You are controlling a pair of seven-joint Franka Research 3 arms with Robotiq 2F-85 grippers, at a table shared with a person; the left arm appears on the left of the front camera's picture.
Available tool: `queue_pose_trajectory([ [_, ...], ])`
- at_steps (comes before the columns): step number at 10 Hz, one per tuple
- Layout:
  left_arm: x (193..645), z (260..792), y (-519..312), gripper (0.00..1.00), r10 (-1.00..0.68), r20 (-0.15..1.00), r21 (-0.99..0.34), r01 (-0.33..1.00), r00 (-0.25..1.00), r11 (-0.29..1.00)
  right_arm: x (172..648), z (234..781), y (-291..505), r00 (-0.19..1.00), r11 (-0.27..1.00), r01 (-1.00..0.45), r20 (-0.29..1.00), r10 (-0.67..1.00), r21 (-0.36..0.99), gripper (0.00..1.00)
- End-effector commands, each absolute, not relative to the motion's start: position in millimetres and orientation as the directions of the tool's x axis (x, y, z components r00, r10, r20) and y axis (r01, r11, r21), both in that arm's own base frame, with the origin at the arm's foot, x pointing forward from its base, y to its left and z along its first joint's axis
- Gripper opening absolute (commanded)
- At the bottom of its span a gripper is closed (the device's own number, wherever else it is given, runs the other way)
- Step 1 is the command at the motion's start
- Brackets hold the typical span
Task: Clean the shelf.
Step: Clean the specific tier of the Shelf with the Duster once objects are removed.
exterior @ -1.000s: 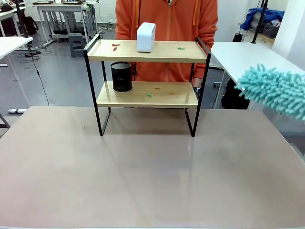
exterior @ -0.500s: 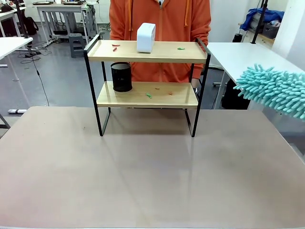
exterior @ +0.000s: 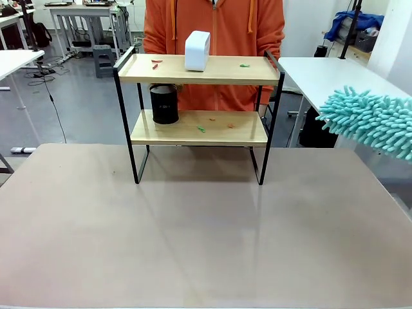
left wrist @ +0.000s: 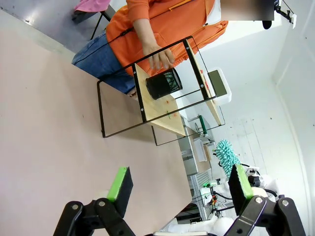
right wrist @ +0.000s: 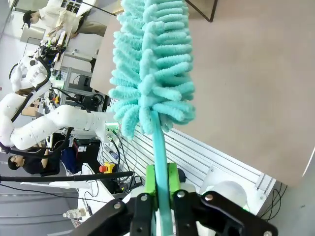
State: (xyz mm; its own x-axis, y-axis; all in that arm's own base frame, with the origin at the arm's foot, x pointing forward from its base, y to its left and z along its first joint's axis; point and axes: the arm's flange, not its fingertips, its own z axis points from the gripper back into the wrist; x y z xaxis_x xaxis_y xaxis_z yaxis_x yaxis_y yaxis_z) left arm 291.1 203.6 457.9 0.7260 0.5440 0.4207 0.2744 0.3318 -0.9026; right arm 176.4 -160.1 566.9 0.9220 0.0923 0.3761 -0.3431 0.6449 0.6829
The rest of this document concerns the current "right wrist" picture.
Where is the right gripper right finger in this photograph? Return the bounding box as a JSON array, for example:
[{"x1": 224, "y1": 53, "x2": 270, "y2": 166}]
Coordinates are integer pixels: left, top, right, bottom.
[{"x1": 167, "y1": 163, "x2": 279, "y2": 236}]

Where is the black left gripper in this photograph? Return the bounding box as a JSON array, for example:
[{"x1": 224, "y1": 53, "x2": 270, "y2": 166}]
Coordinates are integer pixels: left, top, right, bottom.
[{"x1": 39, "y1": 45, "x2": 61, "y2": 65}]

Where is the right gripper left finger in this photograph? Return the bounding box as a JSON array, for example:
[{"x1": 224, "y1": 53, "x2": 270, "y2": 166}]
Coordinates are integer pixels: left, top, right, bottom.
[{"x1": 72, "y1": 164, "x2": 158, "y2": 236}]

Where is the teal microfiber duster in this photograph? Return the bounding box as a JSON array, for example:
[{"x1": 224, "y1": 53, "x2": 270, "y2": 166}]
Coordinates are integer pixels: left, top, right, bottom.
[{"x1": 108, "y1": 0, "x2": 197, "y2": 236}]

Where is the person in white shirt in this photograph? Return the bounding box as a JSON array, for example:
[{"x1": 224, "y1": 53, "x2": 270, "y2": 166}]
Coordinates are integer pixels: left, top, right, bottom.
[{"x1": 22, "y1": 0, "x2": 109, "y2": 37}]

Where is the yellow emergency stop button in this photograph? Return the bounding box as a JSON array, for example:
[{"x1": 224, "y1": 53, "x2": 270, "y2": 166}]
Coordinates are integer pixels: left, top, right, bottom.
[{"x1": 99, "y1": 162, "x2": 116, "y2": 173}]

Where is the clear water bottle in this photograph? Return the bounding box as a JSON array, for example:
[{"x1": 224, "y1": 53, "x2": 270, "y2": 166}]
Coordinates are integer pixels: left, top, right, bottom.
[{"x1": 62, "y1": 208, "x2": 86, "y2": 220}]

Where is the black tripod pole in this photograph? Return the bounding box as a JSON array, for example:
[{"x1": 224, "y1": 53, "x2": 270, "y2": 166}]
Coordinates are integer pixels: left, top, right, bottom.
[{"x1": 0, "y1": 171, "x2": 135, "y2": 183}]

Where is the black controller box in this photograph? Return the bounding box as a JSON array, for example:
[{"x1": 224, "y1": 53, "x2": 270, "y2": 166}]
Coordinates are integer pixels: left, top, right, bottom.
[{"x1": 72, "y1": 139, "x2": 102, "y2": 168}]

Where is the person in black shirt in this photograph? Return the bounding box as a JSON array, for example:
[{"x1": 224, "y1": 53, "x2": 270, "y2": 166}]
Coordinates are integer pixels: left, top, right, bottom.
[{"x1": 7, "y1": 145, "x2": 62, "y2": 177}]

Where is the black corrugated cable hose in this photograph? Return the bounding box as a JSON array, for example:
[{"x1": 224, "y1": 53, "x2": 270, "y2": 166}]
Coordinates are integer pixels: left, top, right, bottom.
[{"x1": 11, "y1": 56, "x2": 53, "y2": 121}]

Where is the aluminium rail base plate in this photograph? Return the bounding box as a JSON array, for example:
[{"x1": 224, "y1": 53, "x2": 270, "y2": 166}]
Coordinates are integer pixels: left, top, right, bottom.
[{"x1": 98, "y1": 122, "x2": 278, "y2": 215}]

